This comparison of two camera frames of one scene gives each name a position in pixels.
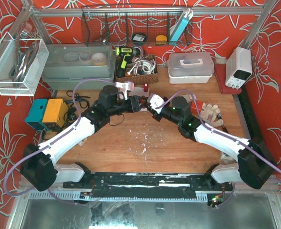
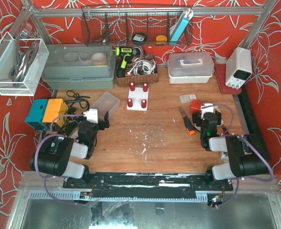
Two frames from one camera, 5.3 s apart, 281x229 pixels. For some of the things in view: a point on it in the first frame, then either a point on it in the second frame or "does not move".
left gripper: (135, 104) to (101, 124)
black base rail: (148, 182) does not move
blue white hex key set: (181, 25) does not move
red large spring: (145, 87) does not move
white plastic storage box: (192, 67) does not move
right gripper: (153, 112) to (198, 118)
